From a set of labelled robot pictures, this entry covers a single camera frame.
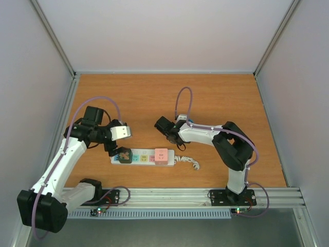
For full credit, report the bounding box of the right controller board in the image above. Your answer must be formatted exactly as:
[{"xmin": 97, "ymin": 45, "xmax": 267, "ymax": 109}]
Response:
[{"xmin": 231, "ymin": 207, "xmax": 249, "ymax": 215}]

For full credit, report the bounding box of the left controller board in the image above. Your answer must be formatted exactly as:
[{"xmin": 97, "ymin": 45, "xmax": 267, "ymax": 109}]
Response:
[{"xmin": 90, "ymin": 207, "xmax": 107, "ymax": 217}]

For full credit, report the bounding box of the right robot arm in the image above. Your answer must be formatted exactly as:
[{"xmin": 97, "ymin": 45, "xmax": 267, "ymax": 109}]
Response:
[{"xmin": 154, "ymin": 115, "xmax": 258, "ymax": 205}]

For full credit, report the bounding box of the white power strip cord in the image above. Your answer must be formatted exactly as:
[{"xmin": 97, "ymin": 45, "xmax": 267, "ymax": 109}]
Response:
[{"xmin": 174, "ymin": 154, "xmax": 200, "ymax": 170}]

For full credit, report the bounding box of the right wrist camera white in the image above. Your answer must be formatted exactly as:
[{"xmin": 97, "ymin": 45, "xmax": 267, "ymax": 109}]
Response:
[{"xmin": 175, "ymin": 114, "xmax": 188, "ymax": 124}]

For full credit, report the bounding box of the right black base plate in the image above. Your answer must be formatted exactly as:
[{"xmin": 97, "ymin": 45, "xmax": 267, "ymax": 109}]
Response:
[{"xmin": 207, "ymin": 188, "xmax": 257, "ymax": 206}]

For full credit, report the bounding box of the grey slotted cable duct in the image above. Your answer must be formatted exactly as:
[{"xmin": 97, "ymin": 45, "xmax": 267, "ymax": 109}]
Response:
[{"xmin": 68, "ymin": 208, "xmax": 231, "ymax": 220}]

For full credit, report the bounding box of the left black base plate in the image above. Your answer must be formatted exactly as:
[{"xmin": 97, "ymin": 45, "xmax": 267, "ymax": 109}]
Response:
[{"xmin": 81, "ymin": 189, "xmax": 120, "ymax": 206}]

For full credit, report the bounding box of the pink cube adapter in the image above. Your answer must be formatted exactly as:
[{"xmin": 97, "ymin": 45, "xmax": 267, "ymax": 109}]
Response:
[{"xmin": 154, "ymin": 148, "xmax": 169, "ymax": 165}]

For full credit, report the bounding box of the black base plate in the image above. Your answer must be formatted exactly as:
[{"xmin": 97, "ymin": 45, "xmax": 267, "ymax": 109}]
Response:
[
  {"xmin": 81, "ymin": 189, "xmax": 120, "ymax": 206},
  {"xmin": 207, "ymin": 188, "xmax": 257, "ymax": 206}
]

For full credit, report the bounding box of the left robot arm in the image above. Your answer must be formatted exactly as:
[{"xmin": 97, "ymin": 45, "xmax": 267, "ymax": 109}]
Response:
[{"xmin": 17, "ymin": 106, "xmax": 131, "ymax": 233}]

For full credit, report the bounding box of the dark green cube adapter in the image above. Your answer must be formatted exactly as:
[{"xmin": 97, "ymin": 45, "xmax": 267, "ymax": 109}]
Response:
[{"xmin": 118, "ymin": 149, "xmax": 133, "ymax": 164}]

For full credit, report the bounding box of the white power strip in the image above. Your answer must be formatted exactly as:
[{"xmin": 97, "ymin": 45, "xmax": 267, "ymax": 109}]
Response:
[{"xmin": 111, "ymin": 149, "xmax": 175, "ymax": 167}]

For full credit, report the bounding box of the aluminium front rail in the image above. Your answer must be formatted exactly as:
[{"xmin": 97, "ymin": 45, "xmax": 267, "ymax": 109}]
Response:
[{"xmin": 61, "ymin": 187, "xmax": 306, "ymax": 209}]

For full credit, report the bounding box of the controller board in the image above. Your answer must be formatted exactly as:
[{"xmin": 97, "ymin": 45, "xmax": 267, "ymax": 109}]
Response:
[
  {"xmin": 231, "ymin": 207, "xmax": 249, "ymax": 215},
  {"xmin": 90, "ymin": 207, "xmax": 107, "ymax": 217}
]

